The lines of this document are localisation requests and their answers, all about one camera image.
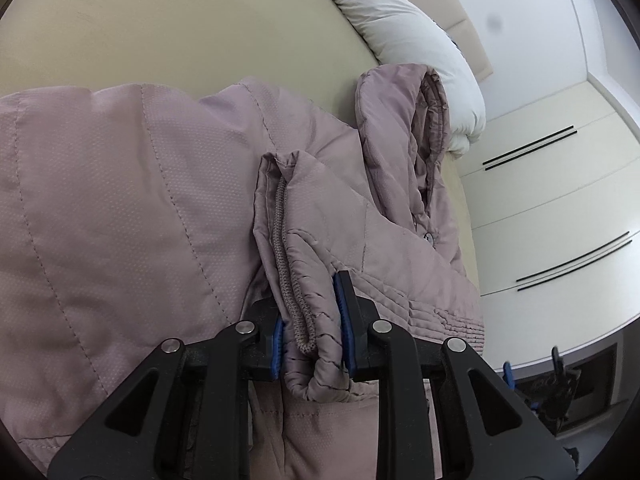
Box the mauve quilted puffer jacket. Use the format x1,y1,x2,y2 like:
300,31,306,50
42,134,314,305
1,64,485,479

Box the white folded duvet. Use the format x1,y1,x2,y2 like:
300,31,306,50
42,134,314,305
332,0,486,157

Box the beige bed sheet mattress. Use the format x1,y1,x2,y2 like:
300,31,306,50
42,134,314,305
0,0,483,296

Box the white wardrobe black handles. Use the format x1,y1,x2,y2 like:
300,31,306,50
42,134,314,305
458,0,639,367

